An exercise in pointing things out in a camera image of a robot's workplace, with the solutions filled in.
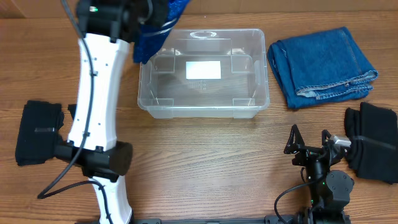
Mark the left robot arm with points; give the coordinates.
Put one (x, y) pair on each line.
(105, 29)

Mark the black cloth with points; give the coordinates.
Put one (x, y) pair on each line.
(38, 132)
(373, 134)
(72, 110)

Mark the folded blue denim jeans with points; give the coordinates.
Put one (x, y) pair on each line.
(323, 67)

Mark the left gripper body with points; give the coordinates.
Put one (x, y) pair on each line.
(146, 11)

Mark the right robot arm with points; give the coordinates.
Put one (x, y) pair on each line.
(329, 189)

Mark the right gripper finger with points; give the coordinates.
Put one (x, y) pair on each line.
(295, 141)
(325, 137)

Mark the white label in bin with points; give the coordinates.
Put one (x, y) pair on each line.
(203, 70)

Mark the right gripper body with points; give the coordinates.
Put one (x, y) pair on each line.
(304, 158)

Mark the clear plastic storage bin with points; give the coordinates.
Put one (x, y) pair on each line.
(242, 92)

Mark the blue green sequin cloth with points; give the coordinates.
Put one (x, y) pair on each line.
(154, 32)

